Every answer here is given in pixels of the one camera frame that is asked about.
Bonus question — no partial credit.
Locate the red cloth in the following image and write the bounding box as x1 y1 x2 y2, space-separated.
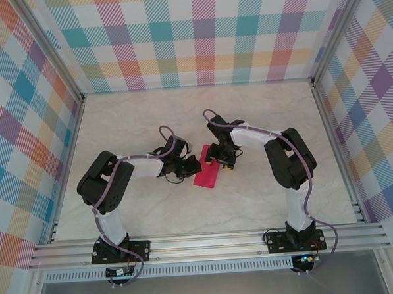
190 144 222 190

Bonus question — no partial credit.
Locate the black circuit board with label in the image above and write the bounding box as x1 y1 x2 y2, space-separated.
105 265 136 278

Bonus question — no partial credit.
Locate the circuit board with lit LED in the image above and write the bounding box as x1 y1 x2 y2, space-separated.
291 253 319 265

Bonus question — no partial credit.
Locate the left gripper thin black cable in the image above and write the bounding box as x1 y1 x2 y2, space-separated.
163 172 188 186

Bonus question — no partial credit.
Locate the aluminium mounting rail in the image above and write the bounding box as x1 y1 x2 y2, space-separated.
27 222 392 271

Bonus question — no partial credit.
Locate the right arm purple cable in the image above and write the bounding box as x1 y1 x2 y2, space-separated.
203 103 342 281

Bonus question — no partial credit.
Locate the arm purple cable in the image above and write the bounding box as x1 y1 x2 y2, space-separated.
87 124 188 290
203 103 342 281

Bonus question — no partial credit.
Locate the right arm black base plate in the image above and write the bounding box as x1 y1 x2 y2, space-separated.
264 227 327 255

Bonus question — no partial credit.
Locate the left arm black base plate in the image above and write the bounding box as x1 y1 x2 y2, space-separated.
90 238 153 266

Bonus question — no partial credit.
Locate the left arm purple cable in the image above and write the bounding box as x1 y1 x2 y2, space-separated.
87 124 188 290

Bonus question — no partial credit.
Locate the perforated metal cable tray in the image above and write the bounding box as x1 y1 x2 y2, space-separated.
43 258 298 284

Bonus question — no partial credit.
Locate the red black wire pair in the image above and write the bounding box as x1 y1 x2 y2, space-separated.
306 239 321 259
126 250 140 272

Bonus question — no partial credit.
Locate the aluminium side rail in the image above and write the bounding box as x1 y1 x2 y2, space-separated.
310 77 368 227
40 95 93 244

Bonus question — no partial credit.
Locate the aluminium corner post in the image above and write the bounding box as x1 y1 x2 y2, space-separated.
305 0 361 86
16 0 86 107

